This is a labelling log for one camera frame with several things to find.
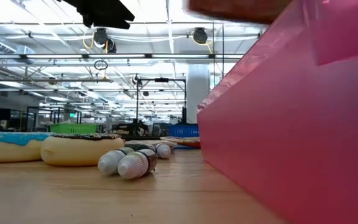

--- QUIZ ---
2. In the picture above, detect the chocolate iced toy donut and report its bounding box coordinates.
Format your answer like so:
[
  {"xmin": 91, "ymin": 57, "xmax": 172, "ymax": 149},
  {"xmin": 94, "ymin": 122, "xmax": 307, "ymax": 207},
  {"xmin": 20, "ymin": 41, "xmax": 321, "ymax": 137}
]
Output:
[{"xmin": 40, "ymin": 133, "xmax": 126, "ymax": 167}]

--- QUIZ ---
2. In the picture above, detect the black aluminium rig frame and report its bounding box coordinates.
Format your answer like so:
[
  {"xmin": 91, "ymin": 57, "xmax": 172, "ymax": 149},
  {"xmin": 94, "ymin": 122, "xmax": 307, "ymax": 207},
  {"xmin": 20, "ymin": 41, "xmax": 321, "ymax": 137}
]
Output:
[{"xmin": 0, "ymin": 21, "xmax": 245, "ymax": 91}]

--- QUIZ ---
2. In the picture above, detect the bright blue iced toy donut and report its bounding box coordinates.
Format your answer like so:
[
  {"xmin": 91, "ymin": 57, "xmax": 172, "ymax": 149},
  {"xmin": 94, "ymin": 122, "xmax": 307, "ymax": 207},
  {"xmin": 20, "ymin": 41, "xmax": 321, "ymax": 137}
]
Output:
[{"xmin": 0, "ymin": 131, "xmax": 54, "ymax": 163}]

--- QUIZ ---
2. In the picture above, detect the black background rig frame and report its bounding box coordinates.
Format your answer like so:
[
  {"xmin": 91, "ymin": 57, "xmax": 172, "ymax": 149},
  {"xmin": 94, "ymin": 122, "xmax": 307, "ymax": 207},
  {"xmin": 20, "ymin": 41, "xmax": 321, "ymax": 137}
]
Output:
[{"xmin": 135, "ymin": 77, "xmax": 188, "ymax": 126}]

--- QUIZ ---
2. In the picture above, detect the red plastic tray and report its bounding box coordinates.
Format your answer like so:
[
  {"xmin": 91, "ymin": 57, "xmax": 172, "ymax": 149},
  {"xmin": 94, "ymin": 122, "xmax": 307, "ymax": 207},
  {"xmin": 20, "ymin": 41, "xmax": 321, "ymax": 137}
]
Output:
[{"xmin": 196, "ymin": 0, "xmax": 358, "ymax": 224}]

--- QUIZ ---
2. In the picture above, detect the white building pillar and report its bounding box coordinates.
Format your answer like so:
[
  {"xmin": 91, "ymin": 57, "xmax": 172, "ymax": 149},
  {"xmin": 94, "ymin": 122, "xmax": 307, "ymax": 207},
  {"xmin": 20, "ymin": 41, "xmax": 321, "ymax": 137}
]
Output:
[{"xmin": 186, "ymin": 64, "xmax": 211, "ymax": 124}]

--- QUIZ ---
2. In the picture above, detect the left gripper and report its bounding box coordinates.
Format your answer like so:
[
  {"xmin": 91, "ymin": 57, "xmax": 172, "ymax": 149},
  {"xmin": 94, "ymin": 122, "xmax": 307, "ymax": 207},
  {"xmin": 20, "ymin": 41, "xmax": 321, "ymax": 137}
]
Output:
[{"xmin": 61, "ymin": 0, "xmax": 135, "ymax": 30}]

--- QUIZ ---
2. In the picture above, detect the red snack packet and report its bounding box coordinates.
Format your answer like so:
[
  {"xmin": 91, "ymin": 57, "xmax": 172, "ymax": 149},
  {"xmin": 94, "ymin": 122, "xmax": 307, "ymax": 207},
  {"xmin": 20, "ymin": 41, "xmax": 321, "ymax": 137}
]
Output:
[
  {"xmin": 160, "ymin": 136, "xmax": 201, "ymax": 149},
  {"xmin": 183, "ymin": 0, "xmax": 293, "ymax": 25}
]

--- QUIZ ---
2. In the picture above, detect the green plastic basket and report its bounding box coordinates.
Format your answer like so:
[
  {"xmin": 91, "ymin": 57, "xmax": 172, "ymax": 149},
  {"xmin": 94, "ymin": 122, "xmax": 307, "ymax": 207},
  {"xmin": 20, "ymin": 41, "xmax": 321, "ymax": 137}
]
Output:
[{"xmin": 49, "ymin": 123, "xmax": 98, "ymax": 135}]

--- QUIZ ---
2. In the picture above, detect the blue plastic bin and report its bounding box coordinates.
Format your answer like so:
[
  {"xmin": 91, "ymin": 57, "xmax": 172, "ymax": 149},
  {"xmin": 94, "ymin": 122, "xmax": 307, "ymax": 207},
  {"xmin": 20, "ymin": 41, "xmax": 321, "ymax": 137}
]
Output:
[{"xmin": 168, "ymin": 124, "xmax": 200, "ymax": 138}]

